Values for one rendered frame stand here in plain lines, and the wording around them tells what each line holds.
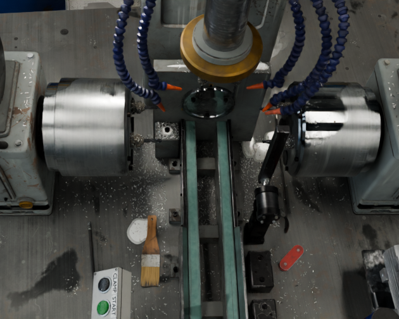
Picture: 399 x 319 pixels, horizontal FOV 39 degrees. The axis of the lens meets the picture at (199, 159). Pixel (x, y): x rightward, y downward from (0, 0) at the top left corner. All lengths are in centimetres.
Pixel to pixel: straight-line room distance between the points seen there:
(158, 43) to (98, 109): 29
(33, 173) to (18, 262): 29
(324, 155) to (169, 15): 52
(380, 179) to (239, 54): 55
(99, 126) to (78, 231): 38
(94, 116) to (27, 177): 24
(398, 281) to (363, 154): 31
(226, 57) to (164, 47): 38
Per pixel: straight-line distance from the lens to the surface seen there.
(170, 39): 152
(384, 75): 152
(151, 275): 154
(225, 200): 151
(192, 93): 149
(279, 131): 124
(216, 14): 113
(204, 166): 163
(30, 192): 152
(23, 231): 163
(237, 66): 121
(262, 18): 149
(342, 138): 141
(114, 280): 126
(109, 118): 134
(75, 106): 136
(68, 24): 200
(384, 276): 147
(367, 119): 143
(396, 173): 151
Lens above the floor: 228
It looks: 61 degrees down
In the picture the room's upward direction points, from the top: 8 degrees clockwise
